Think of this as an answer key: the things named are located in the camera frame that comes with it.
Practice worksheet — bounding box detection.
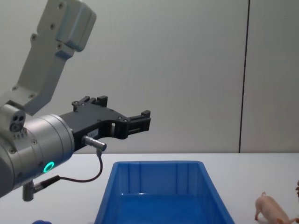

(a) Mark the pink toy pig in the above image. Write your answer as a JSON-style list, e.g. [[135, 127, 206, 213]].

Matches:
[[254, 191, 299, 224]]

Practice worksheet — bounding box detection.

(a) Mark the blue plastic bin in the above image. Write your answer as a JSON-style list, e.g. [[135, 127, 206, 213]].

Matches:
[[93, 160, 235, 224]]

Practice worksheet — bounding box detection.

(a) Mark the thin dark gripper cable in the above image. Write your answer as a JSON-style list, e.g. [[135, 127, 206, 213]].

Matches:
[[22, 134, 108, 202]]

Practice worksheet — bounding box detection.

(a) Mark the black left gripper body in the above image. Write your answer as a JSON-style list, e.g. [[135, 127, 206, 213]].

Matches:
[[58, 106, 129, 154]]

